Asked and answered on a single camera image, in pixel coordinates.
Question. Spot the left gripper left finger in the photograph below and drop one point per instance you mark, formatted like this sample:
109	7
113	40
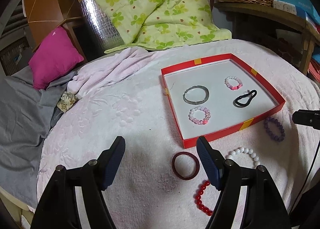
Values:
110	161

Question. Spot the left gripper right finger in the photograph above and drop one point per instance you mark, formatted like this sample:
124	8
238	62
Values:
212	161

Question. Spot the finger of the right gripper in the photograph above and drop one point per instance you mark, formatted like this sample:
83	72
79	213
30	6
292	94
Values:
307	118

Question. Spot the dark red bangle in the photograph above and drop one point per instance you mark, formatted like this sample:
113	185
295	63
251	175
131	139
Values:
185	165

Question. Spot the silver metal bangle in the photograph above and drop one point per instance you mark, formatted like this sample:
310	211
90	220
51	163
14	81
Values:
196	95

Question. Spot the pink textured blanket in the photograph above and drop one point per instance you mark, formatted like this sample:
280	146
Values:
145	192

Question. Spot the red shallow box tray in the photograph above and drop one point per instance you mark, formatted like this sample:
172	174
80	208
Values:
238	97

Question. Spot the small patterned cloth pouch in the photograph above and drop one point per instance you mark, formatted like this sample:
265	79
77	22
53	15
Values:
66	101

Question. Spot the wooden side table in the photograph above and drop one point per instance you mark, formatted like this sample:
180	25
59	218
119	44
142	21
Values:
258	24

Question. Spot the grey bed sheet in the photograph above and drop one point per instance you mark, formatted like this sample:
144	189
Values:
27	116

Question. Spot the blue cardboard box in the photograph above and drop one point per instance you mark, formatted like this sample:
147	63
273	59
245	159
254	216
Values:
307	6

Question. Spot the white patterned box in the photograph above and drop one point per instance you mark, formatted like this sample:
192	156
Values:
284	6

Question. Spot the magenta pillow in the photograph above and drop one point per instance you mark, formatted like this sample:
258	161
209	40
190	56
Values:
55	57

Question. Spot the silver foil insulation panel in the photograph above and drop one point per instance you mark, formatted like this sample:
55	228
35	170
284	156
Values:
104	34

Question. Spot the green clover quilt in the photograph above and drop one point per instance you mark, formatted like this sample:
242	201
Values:
162	24

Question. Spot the orange wooden pillar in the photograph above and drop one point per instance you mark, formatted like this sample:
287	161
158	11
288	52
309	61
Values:
45	15

